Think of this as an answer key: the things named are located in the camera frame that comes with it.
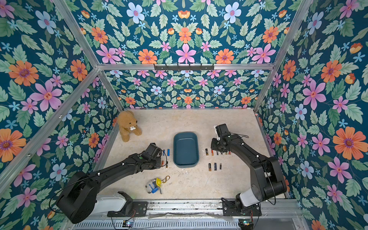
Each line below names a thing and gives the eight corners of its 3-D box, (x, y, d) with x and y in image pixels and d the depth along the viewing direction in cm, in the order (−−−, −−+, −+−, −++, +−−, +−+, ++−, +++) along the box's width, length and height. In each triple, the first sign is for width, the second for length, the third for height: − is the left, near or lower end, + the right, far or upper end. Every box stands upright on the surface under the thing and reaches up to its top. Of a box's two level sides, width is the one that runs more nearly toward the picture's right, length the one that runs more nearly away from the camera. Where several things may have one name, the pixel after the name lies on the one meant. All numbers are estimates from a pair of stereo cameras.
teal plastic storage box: (171, 167, 90) (170, 164, 86) (175, 136, 106) (174, 131, 101) (198, 167, 90) (198, 164, 86) (198, 136, 106) (198, 131, 101)
